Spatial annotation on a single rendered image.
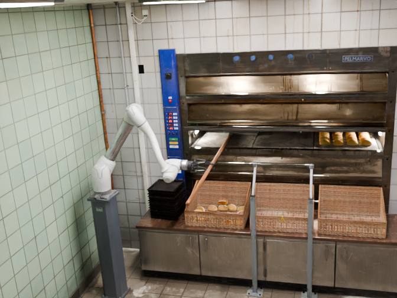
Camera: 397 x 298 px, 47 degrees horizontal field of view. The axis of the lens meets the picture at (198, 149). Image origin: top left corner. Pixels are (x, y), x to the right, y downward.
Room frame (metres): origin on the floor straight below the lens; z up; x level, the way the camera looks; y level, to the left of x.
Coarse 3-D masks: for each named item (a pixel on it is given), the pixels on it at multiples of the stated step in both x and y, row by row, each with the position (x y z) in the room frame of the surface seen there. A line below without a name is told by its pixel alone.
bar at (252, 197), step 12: (312, 168) 3.65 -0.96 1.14; (312, 180) 3.58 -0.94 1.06; (252, 192) 3.62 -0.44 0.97; (252, 204) 3.57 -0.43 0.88; (312, 204) 3.44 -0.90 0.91; (252, 216) 3.57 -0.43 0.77; (312, 216) 3.44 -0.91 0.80; (252, 228) 3.57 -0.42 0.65; (312, 228) 3.44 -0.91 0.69; (252, 240) 3.57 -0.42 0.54; (312, 240) 3.44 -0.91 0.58; (252, 252) 3.57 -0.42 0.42; (312, 252) 3.44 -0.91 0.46; (252, 264) 3.57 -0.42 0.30; (252, 276) 3.58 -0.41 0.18; (252, 288) 3.58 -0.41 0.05
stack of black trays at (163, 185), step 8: (152, 184) 4.16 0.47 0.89; (160, 184) 4.18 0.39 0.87; (168, 184) 4.16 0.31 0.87; (176, 184) 4.15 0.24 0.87; (152, 192) 4.04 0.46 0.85; (160, 192) 4.01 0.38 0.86; (168, 192) 3.98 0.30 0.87; (176, 192) 4.02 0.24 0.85; (184, 192) 4.20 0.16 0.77; (152, 200) 4.04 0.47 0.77; (160, 200) 4.02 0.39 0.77; (168, 200) 3.99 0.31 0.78; (176, 200) 4.01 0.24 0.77; (184, 200) 4.20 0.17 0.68; (152, 208) 4.03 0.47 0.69; (160, 208) 4.01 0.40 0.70; (168, 208) 3.99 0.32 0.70; (176, 208) 3.99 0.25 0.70; (184, 208) 4.19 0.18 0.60; (152, 216) 4.04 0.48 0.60; (160, 216) 4.02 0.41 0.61; (168, 216) 3.99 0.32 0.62; (176, 216) 3.96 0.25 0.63
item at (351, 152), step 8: (208, 152) 4.29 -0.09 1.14; (216, 152) 4.26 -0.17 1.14; (224, 152) 4.24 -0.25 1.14; (232, 152) 4.22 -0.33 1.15; (240, 152) 4.20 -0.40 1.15; (248, 152) 4.18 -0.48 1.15; (256, 152) 4.16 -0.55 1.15; (264, 152) 4.14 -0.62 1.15; (272, 152) 4.12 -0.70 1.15; (280, 152) 4.10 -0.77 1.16; (288, 152) 4.08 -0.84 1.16; (296, 152) 4.06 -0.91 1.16; (304, 152) 4.04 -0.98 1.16; (312, 152) 4.02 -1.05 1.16; (320, 152) 4.00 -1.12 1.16; (328, 152) 3.98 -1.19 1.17; (336, 152) 3.97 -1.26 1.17; (344, 152) 3.95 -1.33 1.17; (352, 152) 3.93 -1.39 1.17; (360, 152) 3.91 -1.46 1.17; (368, 152) 3.89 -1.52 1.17; (376, 152) 3.88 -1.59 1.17
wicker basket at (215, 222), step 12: (204, 180) 4.27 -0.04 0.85; (192, 192) 4.10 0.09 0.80; (216, 192) 4.21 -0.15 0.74; (228, 192) 4.18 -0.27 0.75; (240, 192) 4.15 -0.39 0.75; (192, 204) 4.07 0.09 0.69; (204, 204) 4.21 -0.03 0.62; (216, 204) 4.18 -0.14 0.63; (228, 204) 4.15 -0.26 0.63; (240, 204) 4.11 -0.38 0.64; (192, 216) 3.83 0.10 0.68; (204, 216) 3.80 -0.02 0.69; (216, 216) 3.77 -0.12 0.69; (228, 216) 3.74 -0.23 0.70; (240, 216) 3.71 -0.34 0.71; (228, 228) 3.74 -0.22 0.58; (240, 228) 3.71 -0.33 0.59
